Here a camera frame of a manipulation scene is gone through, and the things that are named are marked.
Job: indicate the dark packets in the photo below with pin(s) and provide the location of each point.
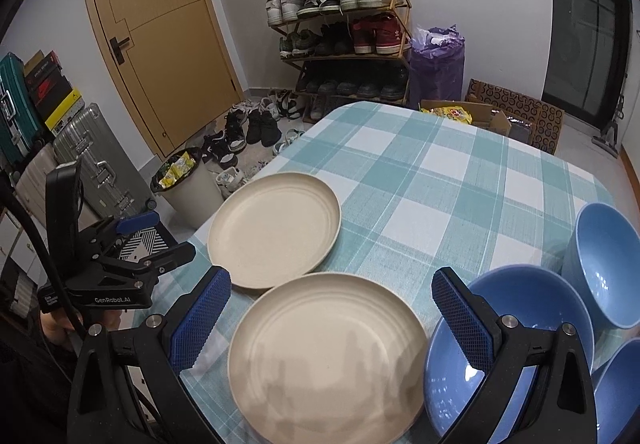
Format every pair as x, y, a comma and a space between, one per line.
522, 130

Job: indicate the stick vacuum cleaner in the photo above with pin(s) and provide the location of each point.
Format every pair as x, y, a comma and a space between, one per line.
612, 129

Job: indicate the shoe rack with shoes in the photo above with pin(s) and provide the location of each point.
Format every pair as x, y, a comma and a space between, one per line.
370, 32

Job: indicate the beige suitcase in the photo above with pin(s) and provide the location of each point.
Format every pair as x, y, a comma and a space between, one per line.
35, 179

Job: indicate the yellow wrappers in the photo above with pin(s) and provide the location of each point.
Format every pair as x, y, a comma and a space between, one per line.
175, 169

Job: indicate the yellow black shoe box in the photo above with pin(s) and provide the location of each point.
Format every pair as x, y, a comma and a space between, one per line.
65, 109

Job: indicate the yellow snack packet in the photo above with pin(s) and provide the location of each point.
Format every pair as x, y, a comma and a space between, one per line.
447, 114

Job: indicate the person's left hand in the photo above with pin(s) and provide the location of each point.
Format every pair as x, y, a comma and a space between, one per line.
55, 326

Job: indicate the patterned flat cardboard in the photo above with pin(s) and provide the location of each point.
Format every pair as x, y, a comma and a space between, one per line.
525, 109

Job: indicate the open cardboard box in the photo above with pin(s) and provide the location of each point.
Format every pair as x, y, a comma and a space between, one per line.
487, 117

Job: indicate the scattered shoes pile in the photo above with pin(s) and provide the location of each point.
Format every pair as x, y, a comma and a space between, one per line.
260, 124

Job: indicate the teal suitcase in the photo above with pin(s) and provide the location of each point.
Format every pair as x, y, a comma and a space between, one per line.
15, 114

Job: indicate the teal checked tablecloth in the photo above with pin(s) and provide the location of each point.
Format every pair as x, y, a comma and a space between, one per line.
425, 204

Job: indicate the black glass door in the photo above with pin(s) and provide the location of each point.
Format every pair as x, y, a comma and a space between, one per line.
580, 24

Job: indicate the beige trash bin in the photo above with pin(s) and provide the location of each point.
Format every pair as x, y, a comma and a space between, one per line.
192, 196

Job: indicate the stack of shoe boxes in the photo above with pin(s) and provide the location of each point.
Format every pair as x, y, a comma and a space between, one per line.
47, 89

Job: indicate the silver suitcase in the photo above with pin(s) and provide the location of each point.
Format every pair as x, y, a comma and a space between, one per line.
95, 159

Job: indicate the beige plate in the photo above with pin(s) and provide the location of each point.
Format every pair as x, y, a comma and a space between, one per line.
272, 219
330, 354

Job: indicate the yellow wooden door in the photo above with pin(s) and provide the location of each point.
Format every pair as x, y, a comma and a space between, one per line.
150, 49

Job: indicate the white drawer cabinet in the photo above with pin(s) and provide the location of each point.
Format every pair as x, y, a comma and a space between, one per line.
12, 239

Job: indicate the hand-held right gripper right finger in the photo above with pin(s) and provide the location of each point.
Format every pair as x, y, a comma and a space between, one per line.
462, 319

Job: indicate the purple bag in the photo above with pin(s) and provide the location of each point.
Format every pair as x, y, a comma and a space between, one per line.
437, 69

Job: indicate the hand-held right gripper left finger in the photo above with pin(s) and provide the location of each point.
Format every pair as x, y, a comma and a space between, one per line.
200, 319

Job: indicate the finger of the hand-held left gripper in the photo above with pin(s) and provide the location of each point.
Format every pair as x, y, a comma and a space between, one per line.
165, 256
137, 222

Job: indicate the large blue bowl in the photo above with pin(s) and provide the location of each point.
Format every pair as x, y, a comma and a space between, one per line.
530, 294

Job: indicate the small blue bowl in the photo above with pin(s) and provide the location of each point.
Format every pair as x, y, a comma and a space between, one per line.
620, 399
600, 264

